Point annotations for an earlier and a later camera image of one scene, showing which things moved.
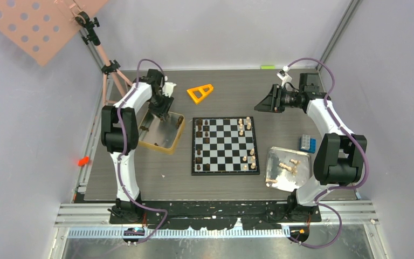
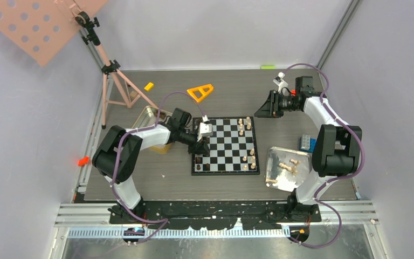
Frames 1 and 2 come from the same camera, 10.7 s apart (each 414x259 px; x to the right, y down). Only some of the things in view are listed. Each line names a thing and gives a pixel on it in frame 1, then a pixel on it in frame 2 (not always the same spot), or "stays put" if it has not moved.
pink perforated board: (39, 28) stays put
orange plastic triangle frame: (200, 89) stays put
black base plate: (214, 215) stays put
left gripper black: (162, 111) to (199, 146)
